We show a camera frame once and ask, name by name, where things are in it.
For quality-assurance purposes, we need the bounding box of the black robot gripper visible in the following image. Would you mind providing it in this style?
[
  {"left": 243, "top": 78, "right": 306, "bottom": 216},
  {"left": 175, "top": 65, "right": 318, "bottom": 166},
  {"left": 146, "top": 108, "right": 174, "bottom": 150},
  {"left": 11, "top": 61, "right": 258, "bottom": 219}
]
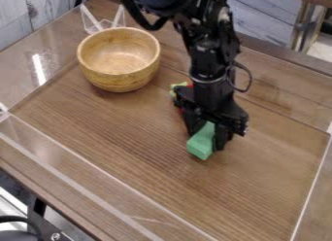
[{"left": 182, "top": 75, "right": 249, "bottom": 152}]

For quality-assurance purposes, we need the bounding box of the green rectangular stick block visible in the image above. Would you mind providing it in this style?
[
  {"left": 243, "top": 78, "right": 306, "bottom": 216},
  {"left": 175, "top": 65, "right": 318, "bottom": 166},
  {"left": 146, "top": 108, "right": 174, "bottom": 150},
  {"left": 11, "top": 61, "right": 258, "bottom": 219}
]
[{"left": 186, "top": 121, "right": 213, "bottom": 160}]

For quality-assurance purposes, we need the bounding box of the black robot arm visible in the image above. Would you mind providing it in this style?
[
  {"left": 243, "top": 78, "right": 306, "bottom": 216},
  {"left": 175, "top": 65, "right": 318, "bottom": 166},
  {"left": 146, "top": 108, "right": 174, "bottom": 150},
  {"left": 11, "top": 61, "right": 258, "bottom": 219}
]
[{"left": 118, "top": 0, "right": 249, "bottom": 152}]

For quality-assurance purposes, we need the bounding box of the light wooden bowl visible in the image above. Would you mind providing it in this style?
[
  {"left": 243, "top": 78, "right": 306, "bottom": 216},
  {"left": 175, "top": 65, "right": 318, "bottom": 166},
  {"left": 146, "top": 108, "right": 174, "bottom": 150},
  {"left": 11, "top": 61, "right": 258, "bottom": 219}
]
[{"left": 75, "top": 27, "right": 161, "bottom": 93}]

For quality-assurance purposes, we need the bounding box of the red plush strawberry toy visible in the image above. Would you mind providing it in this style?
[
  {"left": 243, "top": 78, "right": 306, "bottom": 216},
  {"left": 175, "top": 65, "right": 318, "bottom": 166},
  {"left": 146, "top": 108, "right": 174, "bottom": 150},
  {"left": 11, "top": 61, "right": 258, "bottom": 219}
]
[{"left": 167, "top": 82, "right": 193, "bottom": 114}]

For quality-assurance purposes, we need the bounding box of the metal table leg background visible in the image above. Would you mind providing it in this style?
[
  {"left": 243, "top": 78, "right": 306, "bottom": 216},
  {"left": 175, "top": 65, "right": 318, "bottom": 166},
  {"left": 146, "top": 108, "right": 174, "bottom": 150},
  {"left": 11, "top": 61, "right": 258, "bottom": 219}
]
[{"left": 290, "top": 2, "right": 327, "bottom": 53}]

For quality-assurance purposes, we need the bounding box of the clear acrylic tray wall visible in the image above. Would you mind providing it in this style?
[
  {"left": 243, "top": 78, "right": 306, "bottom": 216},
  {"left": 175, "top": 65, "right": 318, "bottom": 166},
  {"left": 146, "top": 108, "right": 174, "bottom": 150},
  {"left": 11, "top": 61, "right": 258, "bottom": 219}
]
[{"left": 0, "top": 104, "right": 215, "bottom": 241}]

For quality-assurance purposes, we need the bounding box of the clear acrylic corner bracket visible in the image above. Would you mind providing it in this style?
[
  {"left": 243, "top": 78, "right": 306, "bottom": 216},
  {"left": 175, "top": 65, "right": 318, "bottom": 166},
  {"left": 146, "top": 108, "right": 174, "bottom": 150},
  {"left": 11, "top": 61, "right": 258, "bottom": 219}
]
[{"left": 78, "top": 5, "right": 125, "bottom": 35}]

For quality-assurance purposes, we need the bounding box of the black table frame leg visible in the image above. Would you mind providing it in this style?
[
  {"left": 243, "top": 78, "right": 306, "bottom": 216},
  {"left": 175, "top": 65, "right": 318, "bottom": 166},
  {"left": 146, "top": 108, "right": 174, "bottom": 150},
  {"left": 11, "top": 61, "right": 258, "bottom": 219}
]
[{"left": 26, "top": 198, "right": 71, "bottom": 241}]

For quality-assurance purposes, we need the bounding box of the black cable lower left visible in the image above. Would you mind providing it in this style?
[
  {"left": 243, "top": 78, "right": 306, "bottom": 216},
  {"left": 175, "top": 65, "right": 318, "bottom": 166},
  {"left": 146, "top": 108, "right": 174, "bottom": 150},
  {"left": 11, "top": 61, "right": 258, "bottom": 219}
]
[{"left": 0, "top": 214, "right": 30, "bottom": 233}]

